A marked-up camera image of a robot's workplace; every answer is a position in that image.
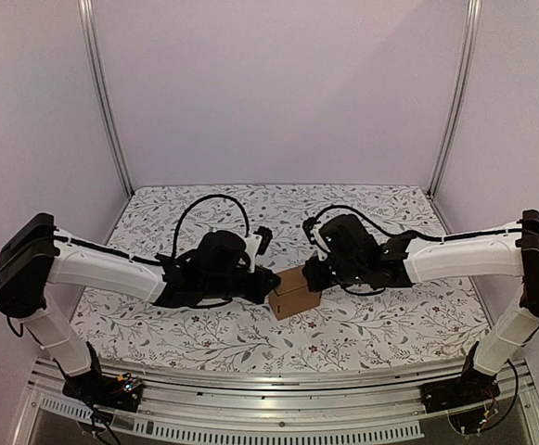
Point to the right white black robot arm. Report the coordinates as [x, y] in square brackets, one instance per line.
[348, 255]

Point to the front aluminium rail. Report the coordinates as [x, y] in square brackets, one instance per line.
[183, 406]

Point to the floral patterned table mat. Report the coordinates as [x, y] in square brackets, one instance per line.
[346, 332]

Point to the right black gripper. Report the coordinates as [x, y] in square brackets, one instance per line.
[324, 273]

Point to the right aluminium frame post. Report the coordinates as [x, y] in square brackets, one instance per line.
[466, 56]

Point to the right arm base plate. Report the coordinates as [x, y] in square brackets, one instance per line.
[457, 392]

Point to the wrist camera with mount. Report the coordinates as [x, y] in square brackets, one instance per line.
[311, 227]
[256, 245]

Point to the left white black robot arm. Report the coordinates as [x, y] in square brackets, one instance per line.
[222, 267]

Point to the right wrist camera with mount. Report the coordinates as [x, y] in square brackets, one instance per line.
[311, 227]

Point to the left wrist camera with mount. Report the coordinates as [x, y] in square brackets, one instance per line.
[256, 245]

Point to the left aluminium frame post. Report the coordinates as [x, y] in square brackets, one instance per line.
[96, 66]

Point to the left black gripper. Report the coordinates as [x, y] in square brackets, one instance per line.
[261, 290]

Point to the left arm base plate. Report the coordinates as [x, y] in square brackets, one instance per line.
[122, 392]

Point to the brown cardboard box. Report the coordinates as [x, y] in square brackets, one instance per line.
[292, 296]

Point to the aluminium frame post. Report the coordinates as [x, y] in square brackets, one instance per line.
[466, 56]
[96, 66]

